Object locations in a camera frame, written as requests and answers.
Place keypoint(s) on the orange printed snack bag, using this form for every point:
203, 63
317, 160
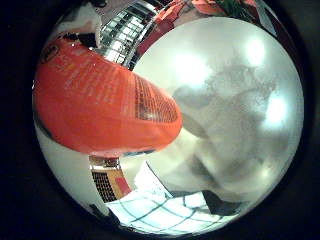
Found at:
100, 106

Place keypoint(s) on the white cloth with grid lines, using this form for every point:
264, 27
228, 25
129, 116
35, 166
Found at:
160, 213

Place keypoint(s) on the red chair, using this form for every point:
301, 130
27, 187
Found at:
166, 16

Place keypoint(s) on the dark grid floor mat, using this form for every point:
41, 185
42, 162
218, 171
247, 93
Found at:
104, 186

